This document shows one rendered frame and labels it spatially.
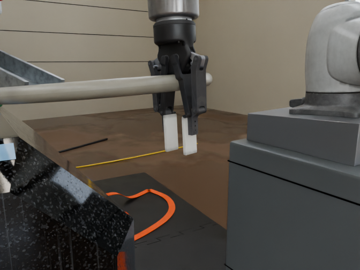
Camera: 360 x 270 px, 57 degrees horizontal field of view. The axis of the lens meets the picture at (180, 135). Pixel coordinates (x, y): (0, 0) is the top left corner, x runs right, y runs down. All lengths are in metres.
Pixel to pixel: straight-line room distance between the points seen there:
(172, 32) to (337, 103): 0.49
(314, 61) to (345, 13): 0.12
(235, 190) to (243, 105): 5.59
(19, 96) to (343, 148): 0.66
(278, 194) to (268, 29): 5.41
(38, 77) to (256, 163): 0.66
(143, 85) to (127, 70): 6.47
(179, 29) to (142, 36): 6.63
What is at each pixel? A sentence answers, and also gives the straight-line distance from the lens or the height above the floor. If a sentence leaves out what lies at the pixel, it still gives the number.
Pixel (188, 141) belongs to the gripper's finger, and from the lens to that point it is 0.60.
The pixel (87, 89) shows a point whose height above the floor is 0.98.
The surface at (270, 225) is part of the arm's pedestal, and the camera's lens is 0.94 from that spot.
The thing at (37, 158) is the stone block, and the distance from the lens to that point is 0.78.
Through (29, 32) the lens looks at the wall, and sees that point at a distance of 6.40.
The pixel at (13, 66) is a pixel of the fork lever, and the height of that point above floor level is 1.01.
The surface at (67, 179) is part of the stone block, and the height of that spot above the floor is 0.76.
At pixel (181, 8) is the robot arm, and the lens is 0.58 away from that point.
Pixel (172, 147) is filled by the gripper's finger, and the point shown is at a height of 0.86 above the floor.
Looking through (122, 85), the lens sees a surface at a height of 0.99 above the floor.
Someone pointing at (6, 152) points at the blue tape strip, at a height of 0.85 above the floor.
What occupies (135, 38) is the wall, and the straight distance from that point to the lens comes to 7.12.
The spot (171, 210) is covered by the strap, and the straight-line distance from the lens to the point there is 2.35.
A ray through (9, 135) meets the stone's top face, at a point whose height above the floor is 0.87.
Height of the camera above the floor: 1.03
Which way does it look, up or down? 13 degrees down
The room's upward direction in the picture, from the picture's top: straight up
